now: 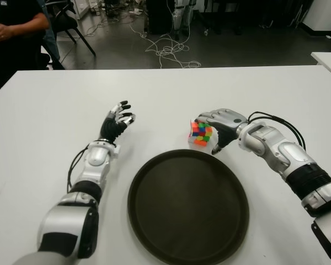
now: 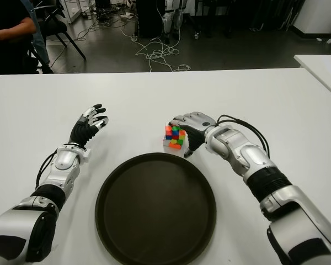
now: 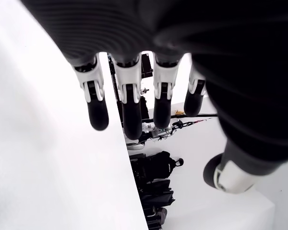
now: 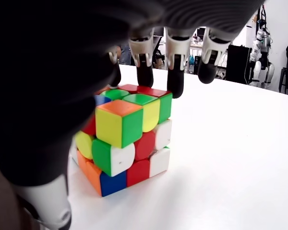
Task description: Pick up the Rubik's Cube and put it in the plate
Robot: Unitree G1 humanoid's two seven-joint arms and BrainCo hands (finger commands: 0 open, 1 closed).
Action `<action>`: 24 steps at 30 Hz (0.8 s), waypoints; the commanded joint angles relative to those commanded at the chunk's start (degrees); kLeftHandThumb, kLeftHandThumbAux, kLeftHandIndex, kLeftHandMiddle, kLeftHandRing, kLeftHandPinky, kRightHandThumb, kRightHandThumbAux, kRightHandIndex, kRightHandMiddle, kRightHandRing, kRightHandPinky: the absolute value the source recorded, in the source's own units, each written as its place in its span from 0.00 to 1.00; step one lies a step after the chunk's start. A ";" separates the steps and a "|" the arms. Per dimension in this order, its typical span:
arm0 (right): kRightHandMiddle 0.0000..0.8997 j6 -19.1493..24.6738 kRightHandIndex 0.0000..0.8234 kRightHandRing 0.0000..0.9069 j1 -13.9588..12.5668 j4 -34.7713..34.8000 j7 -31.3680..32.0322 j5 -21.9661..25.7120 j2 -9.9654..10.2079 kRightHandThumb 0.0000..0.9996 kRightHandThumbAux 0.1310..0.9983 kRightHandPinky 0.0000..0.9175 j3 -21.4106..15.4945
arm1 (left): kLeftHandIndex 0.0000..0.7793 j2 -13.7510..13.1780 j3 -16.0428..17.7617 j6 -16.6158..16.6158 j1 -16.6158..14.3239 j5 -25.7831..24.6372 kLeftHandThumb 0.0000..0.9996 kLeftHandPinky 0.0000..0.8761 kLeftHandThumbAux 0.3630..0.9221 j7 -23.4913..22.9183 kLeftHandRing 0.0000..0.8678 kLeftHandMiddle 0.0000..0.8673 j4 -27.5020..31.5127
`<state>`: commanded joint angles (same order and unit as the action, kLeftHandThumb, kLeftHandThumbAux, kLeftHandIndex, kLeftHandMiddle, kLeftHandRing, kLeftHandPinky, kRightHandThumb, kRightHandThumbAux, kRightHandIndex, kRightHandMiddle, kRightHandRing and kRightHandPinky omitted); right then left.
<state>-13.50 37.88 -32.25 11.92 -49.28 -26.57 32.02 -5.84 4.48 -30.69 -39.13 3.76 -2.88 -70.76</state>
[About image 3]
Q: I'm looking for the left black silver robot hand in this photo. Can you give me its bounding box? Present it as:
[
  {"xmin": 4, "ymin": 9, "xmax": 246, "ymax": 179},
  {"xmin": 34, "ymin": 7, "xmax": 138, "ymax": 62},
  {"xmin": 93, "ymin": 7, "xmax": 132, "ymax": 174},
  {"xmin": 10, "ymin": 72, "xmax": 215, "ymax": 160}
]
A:
[{"xmin": 20, "ymin": 0, "xmax": 288, "ymax": 195}]

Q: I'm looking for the thin black rod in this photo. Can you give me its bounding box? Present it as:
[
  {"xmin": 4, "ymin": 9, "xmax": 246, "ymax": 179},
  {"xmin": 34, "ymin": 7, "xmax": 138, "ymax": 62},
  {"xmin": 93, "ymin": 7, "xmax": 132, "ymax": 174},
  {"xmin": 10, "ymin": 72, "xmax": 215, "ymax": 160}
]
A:
[{"xmin": 170, "ymin": 113, "xmax": 218, "ymax": 119}]

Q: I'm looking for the black backpack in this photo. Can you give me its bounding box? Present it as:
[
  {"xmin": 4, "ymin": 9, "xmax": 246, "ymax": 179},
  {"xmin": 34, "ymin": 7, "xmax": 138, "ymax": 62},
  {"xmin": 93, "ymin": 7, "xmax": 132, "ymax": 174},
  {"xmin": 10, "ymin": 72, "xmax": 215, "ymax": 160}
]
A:
[{"xmin": 129, "ymin": 150, "xmax": 184, "ymax": 185}]

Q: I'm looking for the pile of black bags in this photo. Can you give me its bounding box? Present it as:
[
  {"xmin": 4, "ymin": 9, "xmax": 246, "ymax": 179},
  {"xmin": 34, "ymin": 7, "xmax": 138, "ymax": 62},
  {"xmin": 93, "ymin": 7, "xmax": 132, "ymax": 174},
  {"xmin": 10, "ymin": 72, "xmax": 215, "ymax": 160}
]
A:
[{"xmin": 134, "ymin": 179, "xmax": 176, "ymax": 230}]

